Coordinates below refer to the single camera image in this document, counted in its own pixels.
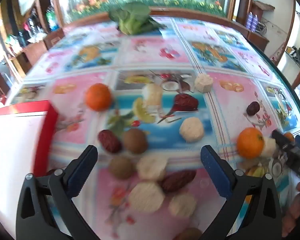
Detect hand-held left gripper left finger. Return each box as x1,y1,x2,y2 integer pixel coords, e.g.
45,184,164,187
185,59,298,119
16,145,98,240

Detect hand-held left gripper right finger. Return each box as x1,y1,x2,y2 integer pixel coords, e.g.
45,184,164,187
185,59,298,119
200,145,283,240

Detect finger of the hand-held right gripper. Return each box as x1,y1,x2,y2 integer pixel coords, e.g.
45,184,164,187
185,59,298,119
272,130,295,151

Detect beige hexagonal grain cake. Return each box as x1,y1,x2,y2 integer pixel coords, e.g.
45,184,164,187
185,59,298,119
136,154,168,182
168,192,197,218
194,74,214,93
128,182,165,213
261,137,277,159
142,83,163,110
179,117,205,144

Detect red date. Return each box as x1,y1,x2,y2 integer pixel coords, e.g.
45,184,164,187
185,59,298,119
246,101,259,116
97,129,123,154
160,169,197,193
174,93,199,112

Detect red rimmed white tray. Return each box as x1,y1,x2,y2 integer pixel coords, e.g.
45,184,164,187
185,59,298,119
0,100,59,240

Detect person's right hand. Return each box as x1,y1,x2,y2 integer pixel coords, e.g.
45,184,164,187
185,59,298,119
281,180,300,238

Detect printed fruit tablecloth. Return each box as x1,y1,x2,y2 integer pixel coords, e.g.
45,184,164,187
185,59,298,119
5,15,300,240

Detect green plastic bottle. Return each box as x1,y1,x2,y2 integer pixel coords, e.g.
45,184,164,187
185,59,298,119
45,6,59,32

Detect green bok choy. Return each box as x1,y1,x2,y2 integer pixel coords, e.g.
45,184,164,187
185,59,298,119
108,2,167,36

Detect wire rack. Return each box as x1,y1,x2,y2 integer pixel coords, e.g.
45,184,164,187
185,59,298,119
259,17,274,34

